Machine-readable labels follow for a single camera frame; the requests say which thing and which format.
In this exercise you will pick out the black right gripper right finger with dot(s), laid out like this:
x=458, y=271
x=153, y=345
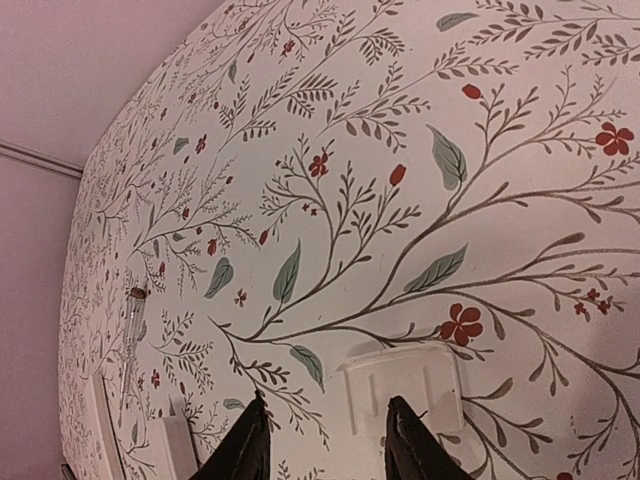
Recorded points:
x=411, y=451

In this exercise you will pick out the white remote control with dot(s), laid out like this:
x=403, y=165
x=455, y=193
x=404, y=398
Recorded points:
x=171, y=447

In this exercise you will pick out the white battery cover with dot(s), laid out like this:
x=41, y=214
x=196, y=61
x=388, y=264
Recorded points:
x=426, y=376

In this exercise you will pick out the white remote with QR label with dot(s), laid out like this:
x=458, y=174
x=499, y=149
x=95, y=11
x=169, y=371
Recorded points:
x=109, y=461

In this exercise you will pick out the clear plastic screwdriver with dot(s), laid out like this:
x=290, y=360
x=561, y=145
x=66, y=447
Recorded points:
x=135, y=304

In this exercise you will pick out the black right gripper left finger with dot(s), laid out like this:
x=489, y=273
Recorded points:
x=245, y=452

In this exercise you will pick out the aluminium back left frame post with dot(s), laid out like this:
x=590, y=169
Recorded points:
x=41, y=161

